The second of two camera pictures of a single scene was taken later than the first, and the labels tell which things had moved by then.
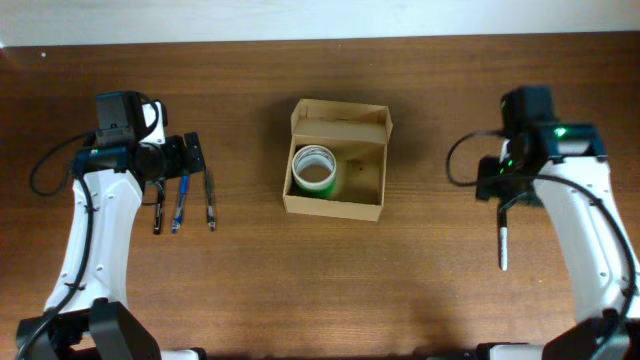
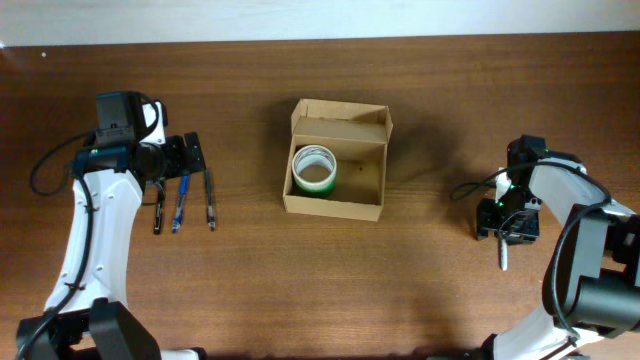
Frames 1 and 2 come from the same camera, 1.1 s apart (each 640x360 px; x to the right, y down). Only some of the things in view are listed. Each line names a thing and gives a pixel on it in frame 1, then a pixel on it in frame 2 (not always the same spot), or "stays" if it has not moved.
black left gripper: (193, 153) stays
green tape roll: (327, 192) stays
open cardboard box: (357, 134) stays
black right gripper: (486, 179) -> (507, 230)
